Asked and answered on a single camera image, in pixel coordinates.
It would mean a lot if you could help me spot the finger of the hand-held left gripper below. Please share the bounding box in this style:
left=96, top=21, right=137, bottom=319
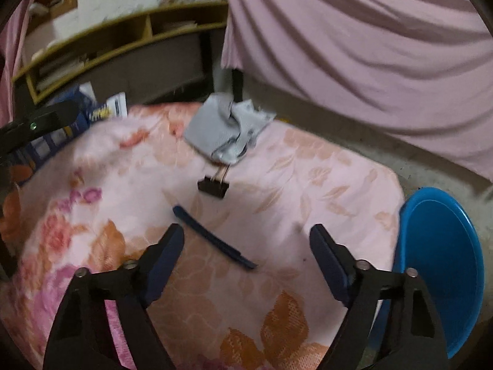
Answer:
left=39, top=101, right=81, bottom=135

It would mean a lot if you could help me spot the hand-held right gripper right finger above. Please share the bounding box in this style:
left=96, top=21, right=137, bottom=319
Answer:
left=309, top=223, right=450, bottom=370

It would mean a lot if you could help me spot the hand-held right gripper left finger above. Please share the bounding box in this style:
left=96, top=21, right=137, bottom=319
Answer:
left=42, top=223, right=185, bottom=370

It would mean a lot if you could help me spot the blue plastic strip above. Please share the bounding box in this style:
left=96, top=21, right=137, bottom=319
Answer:
left=172, top=205, right=259, bottom=270

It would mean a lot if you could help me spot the blue plastic basin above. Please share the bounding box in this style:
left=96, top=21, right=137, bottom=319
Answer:
left=369, top=187, right=485, bottom=360

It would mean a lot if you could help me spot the blue cardboard box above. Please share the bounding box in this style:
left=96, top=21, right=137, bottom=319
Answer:
left=11, top=82, right=98, bottom=171

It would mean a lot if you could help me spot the pile of papers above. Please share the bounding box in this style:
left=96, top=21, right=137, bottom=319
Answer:
left=33, top=52, right=91, bottom=85

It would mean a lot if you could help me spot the white blue packet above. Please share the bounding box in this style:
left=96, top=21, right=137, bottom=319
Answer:
left=87, top=92, right=129, bottom=122

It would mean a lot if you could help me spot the wooden shelf unit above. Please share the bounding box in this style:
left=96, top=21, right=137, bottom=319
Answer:
left=11, top=0, right=230, bottom=105

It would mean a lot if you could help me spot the black binder clip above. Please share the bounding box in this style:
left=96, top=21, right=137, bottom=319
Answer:
left=197, top=164, right=232, bottom=200

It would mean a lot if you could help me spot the pink curtain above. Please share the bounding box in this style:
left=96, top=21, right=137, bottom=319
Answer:
left=0, top=0, right=44, bottom=124

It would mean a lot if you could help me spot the floral pink blanket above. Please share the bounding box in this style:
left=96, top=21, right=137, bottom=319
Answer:
left=0, top=102, right=406, bottom=370

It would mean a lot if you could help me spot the grey crumpled cloth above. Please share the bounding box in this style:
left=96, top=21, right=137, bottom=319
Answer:
left=183, top=93, right=277, bottom=165

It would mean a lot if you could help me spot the black table leg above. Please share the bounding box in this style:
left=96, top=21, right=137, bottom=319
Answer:
left=230, top=67, right=246, bottom=103

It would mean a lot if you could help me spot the pink hanging sheet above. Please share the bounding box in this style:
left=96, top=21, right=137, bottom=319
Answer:
left=218, top=0, right=493, bottom=183

